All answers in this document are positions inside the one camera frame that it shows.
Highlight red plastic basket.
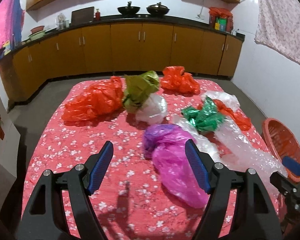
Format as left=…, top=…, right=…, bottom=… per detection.
left=261, top=117, right=300, bottom=183

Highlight pink floral hanging cloth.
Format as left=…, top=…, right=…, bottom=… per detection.
left=255, top=0, right=300, bottom=65

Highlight olive green plastic bag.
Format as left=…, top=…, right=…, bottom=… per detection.
left=122, top=70, right=160, bottom=113

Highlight red floral tablecloth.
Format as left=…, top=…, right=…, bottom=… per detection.
left=16, top=76, right=286, bottom=239

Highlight dark cutting board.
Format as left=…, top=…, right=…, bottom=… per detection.
left=71, top=7, right=95, bottom=27

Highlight black wok left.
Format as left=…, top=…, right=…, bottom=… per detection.
left=117, top=1, right=140, bottom=16

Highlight flower decorated white panel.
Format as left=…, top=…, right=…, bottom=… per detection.
left=0, top=72, right=21, bottom=178

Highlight red bag covered containers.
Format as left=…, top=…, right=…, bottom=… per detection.
left=209, top=7, right=233, bottom=33

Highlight magenta purple plastic bag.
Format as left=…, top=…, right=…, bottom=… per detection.
left=142, top=124, right=209, bottom=209

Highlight red bottle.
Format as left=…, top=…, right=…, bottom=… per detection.
left=95, top=8, right=101, bottom=21

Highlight clear bubble wrap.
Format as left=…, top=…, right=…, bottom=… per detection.
left=172, top=114, right=288, bottom=198

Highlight wooden lower kitchen cabinets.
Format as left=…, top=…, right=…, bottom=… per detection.
left=0, top=23, right=243, bottom=105

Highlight stacked basins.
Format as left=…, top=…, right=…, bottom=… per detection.
left=29, top=25, right=45, bottom=41

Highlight clear jar on counter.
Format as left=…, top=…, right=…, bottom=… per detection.
left=56, top=13, right=70, bottom=30

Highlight green shiny plastic bag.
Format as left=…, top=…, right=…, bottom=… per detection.
left=181, top=97, right=226, bottom=133

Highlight black kitchen countertop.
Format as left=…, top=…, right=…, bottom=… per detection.
left=8, top=14, right=245, bottom=55

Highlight black lidded wok right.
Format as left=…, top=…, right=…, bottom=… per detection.
left=146, top=2, right=170, bottom=17

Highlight large red plastic bag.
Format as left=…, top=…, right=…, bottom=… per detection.
left=62, top=76, right=123, bottom=122

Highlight wall power outlet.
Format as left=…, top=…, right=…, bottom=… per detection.
left=196, top=14, right=205, bottom=21

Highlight pink blue hanging cloth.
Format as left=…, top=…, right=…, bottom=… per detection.
left=0, top=0, right=24, bottom=49

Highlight white plastic bag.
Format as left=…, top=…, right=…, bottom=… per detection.
left=200, top=90, right=240, bottom=112

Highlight clear plastic bag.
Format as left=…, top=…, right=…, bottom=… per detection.
left=135, top=93, right=167, bottom=125

